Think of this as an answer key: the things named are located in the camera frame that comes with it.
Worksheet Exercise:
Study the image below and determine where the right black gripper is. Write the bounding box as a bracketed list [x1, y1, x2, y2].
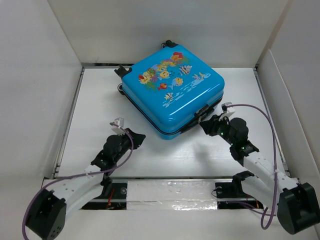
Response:
[198, 113, 236, 146]

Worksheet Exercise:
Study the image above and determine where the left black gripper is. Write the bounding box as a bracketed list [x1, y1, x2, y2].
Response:
[113, 127, 145, 162]

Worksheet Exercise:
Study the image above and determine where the blue kids suitcase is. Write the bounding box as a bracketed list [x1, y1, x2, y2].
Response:
[115, 40, 225, 140]

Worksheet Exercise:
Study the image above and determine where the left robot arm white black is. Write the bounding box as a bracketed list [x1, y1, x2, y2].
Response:
[22, 126, 146, 240]

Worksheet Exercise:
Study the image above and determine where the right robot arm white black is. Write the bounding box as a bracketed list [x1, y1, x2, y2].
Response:
[200, 114, 320, 235]

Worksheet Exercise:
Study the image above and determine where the silver tape strip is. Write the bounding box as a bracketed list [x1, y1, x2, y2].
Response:
[126, 180, 218, 211]

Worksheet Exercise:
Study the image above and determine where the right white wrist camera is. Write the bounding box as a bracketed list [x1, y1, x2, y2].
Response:
[218, 102, 236, 122]

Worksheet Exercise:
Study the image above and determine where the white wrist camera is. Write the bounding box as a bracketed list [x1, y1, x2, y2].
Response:
[109, 117, 125, 136]
[218, 102, 236, 122]

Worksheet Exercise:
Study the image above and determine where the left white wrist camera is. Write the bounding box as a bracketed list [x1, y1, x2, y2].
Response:
[109, 117, 125, 136]

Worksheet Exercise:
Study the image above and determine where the metal base rail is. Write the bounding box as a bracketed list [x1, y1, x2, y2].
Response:
[82, 178, 264, 212]

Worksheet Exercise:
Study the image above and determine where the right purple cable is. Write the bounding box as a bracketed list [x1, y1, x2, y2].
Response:
[224, 103, 279, 230]

